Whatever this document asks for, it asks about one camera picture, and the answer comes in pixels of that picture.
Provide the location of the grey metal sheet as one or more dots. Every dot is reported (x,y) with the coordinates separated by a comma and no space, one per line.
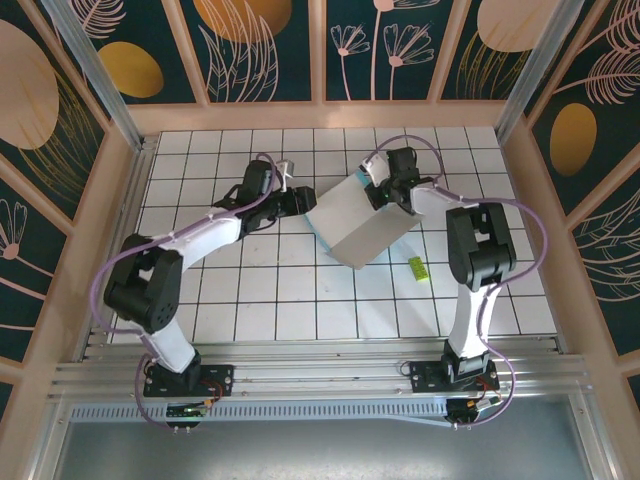
(320,450)

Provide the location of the green toy brick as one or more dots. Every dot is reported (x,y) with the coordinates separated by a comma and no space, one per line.
(419,270)

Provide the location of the blue and white paper box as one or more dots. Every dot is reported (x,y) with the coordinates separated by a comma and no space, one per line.
(360,225)

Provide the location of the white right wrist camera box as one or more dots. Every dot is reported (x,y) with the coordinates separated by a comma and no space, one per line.
(375,170)

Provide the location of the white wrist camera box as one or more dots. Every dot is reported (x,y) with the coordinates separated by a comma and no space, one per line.
(375,170)
(286,171)

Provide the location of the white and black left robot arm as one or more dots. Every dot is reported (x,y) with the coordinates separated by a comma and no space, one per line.
(170,350)

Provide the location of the aluminium front rail frame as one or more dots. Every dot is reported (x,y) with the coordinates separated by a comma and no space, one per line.
(325,375)

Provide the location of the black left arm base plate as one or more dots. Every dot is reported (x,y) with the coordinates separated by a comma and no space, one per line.
(220,375)

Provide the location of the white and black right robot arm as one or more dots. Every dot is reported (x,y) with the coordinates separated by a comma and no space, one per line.
(470,325)

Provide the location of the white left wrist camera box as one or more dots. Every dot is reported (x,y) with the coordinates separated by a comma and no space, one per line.
(286,171)

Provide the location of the aluminium frame post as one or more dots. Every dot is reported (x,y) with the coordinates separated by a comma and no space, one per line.
(537,75)
(98,75)

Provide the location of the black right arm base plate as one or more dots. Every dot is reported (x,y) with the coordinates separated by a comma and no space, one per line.
(425,375)

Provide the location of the aluminium side rail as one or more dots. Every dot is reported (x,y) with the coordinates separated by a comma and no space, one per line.
(117,240)

